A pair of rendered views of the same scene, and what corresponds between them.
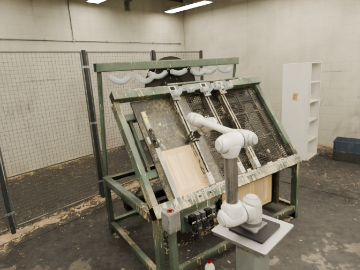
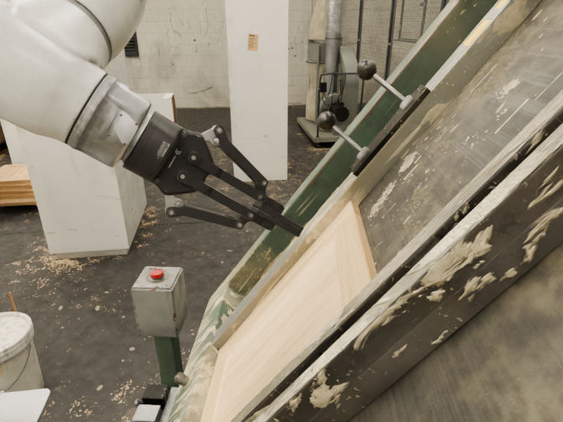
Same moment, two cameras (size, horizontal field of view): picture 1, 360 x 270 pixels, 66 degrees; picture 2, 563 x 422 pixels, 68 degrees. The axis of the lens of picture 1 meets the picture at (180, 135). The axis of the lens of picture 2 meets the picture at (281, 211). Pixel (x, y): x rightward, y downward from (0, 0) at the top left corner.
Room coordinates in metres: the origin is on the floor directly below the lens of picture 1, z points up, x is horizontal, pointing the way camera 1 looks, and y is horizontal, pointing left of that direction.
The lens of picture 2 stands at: (3.02, -0.47, 1.61)
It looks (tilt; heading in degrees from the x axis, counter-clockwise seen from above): 25 degrees down; 127
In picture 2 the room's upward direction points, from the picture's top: straight up
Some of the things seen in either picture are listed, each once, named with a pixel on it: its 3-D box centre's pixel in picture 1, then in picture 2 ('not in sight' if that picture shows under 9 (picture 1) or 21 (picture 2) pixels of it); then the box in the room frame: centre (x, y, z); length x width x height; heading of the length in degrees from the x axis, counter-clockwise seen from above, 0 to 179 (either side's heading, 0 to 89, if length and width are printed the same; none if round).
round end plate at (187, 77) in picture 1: (172, 87); not in sight; (3.70, 0.05, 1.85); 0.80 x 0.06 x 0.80; 124
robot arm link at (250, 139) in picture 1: (246, 138); not in sight; (2.02, -0.50, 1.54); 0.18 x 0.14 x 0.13; 25
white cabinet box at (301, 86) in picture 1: (300, 110); not in sight; (6.03, -2.68, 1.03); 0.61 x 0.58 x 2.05; 135
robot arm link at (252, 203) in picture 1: (250, 207); not in sight; (2.07, -0.55, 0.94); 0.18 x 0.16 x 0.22; 115
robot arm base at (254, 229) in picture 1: (253, 220); not in sight; (2.09, -0.57, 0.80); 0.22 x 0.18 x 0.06; 131
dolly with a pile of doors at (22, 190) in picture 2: not in sight; (23, 187); (-1.18, 0.99, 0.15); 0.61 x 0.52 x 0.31; 135
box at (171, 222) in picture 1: (171, 220); (161, 301); (2.12, 0.12, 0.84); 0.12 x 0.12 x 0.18; 34
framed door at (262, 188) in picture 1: (248, 192); not in sight; (3.22, -0.81, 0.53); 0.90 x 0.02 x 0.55; 124
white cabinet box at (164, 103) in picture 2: not in sight; (153, 123); (-1.68, 2.90, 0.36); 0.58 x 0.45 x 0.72; 45
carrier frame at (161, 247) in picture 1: (203, 196); not in sight; (3.40, -0.26, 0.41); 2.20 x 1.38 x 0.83; 124
